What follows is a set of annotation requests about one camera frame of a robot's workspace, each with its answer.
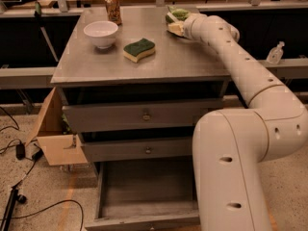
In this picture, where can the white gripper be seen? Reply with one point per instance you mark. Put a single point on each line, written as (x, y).
(190, 26)

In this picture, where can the green jalapeno chip bag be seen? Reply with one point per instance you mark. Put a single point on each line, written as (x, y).
(175, 14)

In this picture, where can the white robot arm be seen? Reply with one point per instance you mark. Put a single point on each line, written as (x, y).
(228, 144)

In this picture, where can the grey metal drawer cabinet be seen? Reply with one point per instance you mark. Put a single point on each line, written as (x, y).
(180, 69)

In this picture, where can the top grey drawer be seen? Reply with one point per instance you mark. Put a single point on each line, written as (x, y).
(138, 115)

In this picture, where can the middle grey drawer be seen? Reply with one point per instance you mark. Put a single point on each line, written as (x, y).
(137, 149)

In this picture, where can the bottom grey open drawer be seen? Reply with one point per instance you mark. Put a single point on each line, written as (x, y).
(145, 195)

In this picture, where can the green yellow sponge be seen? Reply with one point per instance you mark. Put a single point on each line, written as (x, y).
(138, 50)

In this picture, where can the patterned drink can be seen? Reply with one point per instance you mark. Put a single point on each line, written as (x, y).
(113, 11)

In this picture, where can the white ceramic bowl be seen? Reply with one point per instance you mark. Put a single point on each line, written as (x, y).
(101, 34)

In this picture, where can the clear sanitizer bottle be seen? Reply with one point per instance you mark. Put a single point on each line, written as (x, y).
(276, 53)

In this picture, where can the cardboard box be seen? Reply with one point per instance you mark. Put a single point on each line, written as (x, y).
(59, 146)

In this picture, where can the black power adapter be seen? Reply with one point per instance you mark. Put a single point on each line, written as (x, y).
(20, 151)

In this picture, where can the black tripod leg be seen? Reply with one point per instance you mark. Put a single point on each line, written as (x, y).
(15, 197)

